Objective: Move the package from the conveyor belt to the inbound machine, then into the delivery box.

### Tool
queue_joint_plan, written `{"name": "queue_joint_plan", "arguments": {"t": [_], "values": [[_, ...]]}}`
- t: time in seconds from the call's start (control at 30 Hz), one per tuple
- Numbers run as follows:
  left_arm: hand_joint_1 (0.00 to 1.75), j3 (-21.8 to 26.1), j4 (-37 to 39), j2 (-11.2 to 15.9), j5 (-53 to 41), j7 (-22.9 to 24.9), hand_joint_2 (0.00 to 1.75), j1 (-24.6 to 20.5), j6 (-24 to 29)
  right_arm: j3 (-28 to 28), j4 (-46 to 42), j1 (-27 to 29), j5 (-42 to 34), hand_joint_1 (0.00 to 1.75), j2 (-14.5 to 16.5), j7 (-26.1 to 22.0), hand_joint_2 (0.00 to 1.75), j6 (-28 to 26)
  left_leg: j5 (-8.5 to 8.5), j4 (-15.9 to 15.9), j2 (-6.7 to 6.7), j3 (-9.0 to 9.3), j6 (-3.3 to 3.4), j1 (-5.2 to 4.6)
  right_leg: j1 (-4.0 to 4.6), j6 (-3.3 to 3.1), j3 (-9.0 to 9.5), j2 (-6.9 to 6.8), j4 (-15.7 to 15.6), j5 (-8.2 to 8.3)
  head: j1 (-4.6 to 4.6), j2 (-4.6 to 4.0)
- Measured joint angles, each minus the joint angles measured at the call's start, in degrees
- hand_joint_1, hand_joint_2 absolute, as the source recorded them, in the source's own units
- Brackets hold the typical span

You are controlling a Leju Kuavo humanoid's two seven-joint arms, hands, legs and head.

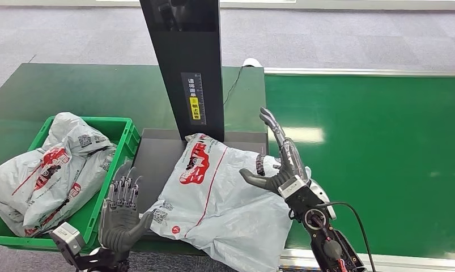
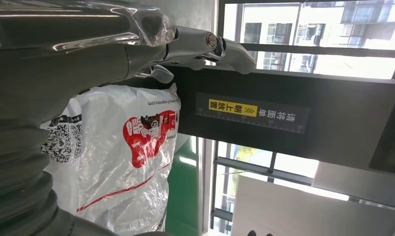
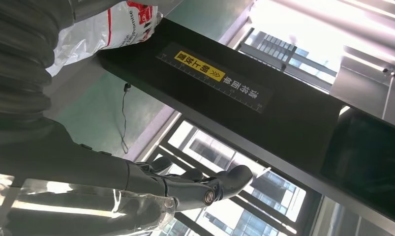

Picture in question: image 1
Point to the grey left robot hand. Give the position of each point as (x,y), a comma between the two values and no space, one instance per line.
(118,225)

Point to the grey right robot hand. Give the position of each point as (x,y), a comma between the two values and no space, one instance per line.
(289,165)

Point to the grey plastic courier package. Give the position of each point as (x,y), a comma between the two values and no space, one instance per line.
(227,210)

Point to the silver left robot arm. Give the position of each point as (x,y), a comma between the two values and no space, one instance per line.
(103,261)

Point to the grey package small red mark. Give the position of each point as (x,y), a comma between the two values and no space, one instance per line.
(81,187)

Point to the grey package with QR code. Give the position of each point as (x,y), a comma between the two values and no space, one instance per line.
(75,137)

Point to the grey package large red print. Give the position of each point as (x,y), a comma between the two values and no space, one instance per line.
(20,180)

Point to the green conveyor belt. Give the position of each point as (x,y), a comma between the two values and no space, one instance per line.
(400,157)

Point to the black inbound scanner machine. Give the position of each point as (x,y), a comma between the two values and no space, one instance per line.
(186,56)

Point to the green plastic crate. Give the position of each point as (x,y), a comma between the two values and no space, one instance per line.
(81,225)

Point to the black yellow label sticker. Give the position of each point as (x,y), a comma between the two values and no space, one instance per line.
(194,99)

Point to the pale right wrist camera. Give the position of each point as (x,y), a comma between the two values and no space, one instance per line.
(291,187)

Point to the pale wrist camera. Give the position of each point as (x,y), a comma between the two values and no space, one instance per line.
(291,187)
(67,236)

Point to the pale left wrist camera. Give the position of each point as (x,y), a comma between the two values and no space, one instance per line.
(67,236)

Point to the aluminium conveyor side rail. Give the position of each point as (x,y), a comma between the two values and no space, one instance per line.
(418,262)
(381,71)

